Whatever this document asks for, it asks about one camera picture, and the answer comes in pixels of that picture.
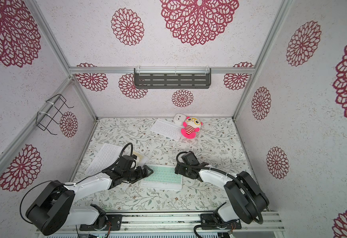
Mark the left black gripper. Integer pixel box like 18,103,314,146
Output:
123,165,154,185

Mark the yellow keyboard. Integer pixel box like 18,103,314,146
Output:
132,151,149,168

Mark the green keyboard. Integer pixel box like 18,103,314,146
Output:
140,164,183,191

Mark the white keyboard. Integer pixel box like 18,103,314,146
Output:
150,119,182,141
85,143,123,176

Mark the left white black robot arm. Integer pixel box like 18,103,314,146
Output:
25,155,154,236

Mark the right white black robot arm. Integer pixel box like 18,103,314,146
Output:
174,151,269,225

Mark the pink owl plush toy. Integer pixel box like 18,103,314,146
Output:
181,117,203,139

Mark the white keyboard back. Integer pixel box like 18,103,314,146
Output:
150,119,182,141

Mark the white round gadget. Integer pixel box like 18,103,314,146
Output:
173,114,187,126

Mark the left black cable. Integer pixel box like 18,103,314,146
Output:
19,142,134,238

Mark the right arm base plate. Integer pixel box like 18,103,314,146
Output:
200,213,242,230

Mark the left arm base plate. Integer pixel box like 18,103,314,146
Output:
79,214,123,231

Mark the grey wall shelf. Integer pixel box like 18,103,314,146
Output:
134,68,212,89

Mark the black wire wall rack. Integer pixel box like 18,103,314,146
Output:
35,94,74,135

